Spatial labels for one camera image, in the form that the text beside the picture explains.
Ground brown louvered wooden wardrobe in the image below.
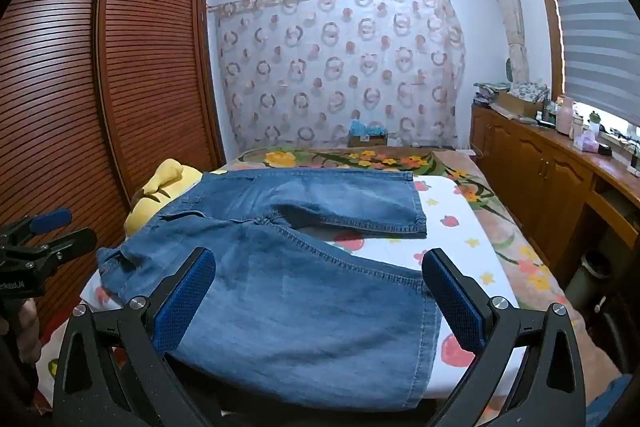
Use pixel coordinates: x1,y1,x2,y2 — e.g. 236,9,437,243
0,0,226,343

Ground white strawberry print blanket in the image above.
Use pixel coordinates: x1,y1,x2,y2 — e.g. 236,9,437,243
37,174,531,408

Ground pink bottle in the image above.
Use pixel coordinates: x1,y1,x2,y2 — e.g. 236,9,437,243
556,96,576,136

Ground grey trash bin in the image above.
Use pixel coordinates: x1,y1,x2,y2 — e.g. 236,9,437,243
567,252,613,313

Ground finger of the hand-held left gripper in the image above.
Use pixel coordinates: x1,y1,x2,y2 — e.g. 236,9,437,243
0,228,98,279
0,207,73,249

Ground long wooden cabinet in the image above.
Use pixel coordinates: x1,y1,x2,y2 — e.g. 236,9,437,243
470,104,640,288

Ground yellow plush toy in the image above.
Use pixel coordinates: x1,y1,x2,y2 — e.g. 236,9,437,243
123,158,203,238

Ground ring patterned sheer curtain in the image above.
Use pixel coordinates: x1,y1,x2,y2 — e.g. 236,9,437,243
212,0,467,152

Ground floral cloth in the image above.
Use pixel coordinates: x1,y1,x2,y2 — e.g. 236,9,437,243
510,81,551,100

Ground large cardboard box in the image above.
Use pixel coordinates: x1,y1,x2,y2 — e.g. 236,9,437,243
492,89,548,118

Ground small cardboard box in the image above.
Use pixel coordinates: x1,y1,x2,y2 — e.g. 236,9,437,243
348,119,388,148

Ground pile of folded papers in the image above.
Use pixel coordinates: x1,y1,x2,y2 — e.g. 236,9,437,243
472,82,508,105

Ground floral bed cover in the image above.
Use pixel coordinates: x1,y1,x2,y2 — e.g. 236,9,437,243
225,146,571,308

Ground person's left hand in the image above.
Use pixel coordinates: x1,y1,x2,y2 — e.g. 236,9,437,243
17,297,45,375

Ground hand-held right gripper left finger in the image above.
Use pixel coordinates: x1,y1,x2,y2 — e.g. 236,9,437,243
52,247,236,427

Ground wrapped air conditioner pipe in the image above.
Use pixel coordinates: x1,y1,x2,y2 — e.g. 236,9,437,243
487,0,531,82

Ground person's leg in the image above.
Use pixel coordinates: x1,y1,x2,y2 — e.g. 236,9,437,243
582,332,633,413

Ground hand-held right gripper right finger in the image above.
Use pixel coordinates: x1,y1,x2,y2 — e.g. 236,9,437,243
421,248,587,427

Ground pink tissue pack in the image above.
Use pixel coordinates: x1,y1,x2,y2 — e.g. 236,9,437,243
574,129,601,152

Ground blue denim pants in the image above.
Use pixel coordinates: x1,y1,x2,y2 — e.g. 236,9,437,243
96,169,443,413

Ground grey striped window blind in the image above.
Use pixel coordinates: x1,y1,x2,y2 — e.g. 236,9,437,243
540,0,640,128

